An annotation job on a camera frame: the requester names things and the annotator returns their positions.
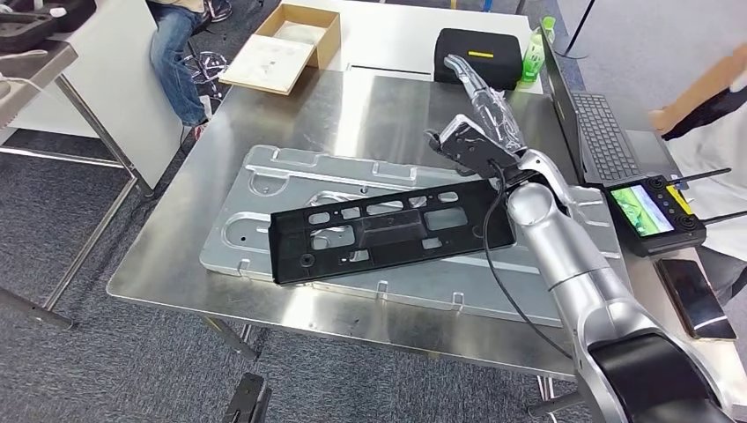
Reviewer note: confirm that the open cardboard box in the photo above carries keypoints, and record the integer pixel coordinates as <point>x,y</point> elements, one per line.
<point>329,35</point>

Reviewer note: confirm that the white flat box lid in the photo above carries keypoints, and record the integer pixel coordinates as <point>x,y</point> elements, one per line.
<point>265,64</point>

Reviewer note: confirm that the black controller with antennas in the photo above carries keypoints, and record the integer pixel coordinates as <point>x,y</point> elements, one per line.
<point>659,216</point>

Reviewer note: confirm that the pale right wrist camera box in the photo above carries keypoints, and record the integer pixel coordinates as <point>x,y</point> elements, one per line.
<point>461,129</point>

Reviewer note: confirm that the person's right forearm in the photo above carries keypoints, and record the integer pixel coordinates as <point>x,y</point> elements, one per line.
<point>706,82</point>

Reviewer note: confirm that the person's hand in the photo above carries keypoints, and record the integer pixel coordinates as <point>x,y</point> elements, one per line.
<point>662,121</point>

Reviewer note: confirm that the black foam-lined case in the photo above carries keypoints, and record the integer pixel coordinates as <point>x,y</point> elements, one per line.
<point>58,17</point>

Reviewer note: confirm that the stainless steel workbench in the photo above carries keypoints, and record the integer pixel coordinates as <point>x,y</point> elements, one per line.
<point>350,117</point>

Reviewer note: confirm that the thin black rod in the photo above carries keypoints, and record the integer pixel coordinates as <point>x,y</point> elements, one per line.
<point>578,23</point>

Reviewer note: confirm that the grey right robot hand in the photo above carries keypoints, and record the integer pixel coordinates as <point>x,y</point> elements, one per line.
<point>493,114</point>

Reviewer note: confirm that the green drink bottle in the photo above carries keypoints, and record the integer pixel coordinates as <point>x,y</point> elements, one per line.
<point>534,58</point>

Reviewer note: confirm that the stamped silver metal panel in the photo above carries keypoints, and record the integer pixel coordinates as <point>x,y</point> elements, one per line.
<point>408,292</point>

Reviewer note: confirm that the white cabinet panel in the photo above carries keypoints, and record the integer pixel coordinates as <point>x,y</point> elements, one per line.
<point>116,87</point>

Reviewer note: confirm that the black zip case yellow label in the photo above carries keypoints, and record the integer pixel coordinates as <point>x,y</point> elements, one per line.
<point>478,70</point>

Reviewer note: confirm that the grey laptop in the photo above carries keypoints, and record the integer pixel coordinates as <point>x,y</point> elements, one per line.
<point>601,134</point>

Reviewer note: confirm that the person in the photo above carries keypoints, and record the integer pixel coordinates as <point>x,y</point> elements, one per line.
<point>175,64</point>
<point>712,175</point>

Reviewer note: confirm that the white table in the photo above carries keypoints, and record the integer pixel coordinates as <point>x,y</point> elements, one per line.
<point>397,35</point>

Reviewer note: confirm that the steel side table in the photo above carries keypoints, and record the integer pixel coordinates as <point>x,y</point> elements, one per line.
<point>29,70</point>

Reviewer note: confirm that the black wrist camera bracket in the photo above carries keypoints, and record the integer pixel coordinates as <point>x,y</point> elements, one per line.
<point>473,157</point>

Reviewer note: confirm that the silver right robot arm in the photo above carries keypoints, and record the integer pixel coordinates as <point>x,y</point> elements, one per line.
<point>572,263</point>

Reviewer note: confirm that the chrome stool base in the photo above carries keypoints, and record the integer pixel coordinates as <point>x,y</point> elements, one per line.
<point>204,64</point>

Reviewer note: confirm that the black smartphone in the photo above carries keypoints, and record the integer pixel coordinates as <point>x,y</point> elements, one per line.
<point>694,298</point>

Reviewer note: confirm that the long black plastic bracket part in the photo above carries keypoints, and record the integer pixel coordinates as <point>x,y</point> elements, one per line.
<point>385,230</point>

